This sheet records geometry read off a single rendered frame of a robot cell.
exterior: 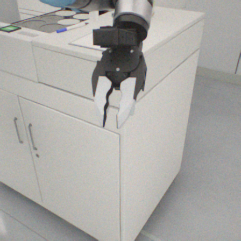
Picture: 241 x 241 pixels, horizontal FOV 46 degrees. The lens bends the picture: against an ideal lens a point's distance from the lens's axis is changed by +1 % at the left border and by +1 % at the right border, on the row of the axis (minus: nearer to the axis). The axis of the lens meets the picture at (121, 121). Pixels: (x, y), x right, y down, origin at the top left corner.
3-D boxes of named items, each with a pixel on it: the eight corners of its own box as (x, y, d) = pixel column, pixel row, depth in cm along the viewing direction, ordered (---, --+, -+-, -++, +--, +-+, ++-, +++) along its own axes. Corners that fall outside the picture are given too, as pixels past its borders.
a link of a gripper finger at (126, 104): (139, 135, 51) (141, 90, 54) (133, 126, 46) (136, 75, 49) (122, 135, 52) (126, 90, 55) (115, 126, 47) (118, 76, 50)
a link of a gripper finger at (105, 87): (111, 134, 53) (122, 90, 55) (101, 125, 47) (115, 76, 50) (96, 131, 54) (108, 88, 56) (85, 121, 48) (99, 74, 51)
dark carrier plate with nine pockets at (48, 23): (65, 10, 149) (65, 8, 149) (120, 19, 134) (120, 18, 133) (13, 25, 125) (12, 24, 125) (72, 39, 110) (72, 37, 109)
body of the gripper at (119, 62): (144, 94, 56) (152, 42, 59) (137, 73, 48) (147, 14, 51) (108, 92, 58) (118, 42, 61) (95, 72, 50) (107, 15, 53)
